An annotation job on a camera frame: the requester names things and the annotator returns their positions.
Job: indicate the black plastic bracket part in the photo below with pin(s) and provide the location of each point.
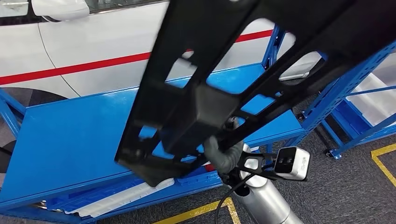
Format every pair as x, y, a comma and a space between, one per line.
201, 108

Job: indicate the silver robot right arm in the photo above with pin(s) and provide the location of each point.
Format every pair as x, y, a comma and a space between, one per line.
266, 204

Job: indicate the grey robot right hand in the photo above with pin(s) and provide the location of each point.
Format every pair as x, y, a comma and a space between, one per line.
231, 123

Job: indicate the white car with red stripe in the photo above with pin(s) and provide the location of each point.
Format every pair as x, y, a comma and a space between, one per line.
92, 40

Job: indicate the blue metal shelf rack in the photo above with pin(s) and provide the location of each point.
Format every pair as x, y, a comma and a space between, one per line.
336, 153
62, 139

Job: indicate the white plastic bin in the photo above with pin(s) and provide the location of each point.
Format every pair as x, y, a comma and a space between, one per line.
123, 198
374, 99

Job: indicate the yellow floor tape square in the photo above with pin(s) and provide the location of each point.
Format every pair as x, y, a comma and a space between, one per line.
191, 212
383, 170

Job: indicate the black round stand base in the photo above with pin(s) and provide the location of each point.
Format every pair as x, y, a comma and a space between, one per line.
6, 157

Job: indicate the white car side mirror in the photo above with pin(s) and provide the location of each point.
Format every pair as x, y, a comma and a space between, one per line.
58, 8

